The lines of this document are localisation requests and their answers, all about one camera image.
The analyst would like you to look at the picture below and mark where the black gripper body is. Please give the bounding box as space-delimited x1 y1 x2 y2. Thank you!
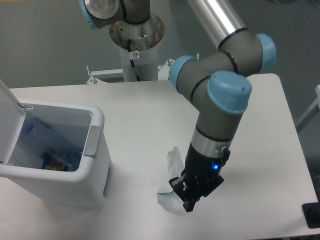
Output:
181 145 231 198

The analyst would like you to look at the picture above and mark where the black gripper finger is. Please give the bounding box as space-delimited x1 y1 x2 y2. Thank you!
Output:
168 175 190 201
183 193 200 212

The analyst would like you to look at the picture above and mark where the white paper carton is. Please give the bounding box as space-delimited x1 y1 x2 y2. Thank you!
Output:
156 146 187 216

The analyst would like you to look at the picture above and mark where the clear plastic water bottle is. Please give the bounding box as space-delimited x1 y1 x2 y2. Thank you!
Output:
19 117 82 172

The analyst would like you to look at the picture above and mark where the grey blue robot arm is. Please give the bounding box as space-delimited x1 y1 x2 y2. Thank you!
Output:
79 0 277 212

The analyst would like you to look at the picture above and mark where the white plastic trash can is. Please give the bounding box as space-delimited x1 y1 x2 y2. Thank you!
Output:
0 99 112 207

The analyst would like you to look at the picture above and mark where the white trash can lid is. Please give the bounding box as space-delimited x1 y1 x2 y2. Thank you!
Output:
0 81 33 164

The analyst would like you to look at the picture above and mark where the black device at table edge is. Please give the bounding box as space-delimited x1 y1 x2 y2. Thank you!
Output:
302 202 320 229

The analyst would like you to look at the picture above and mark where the blue yellow snack wrapper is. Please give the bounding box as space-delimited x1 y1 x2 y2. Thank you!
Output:
42 152 71 172

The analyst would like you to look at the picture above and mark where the white metal base frame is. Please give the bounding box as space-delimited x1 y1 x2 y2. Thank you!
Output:
86 58 175 85

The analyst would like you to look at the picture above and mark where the white frame at right edge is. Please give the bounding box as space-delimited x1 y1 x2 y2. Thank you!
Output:
295 85 320 133

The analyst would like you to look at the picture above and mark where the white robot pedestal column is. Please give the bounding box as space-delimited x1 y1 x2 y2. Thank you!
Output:
109 13 165 82

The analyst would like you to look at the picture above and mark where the black cable on pedestal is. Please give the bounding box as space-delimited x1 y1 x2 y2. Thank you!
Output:
127 38 141 82

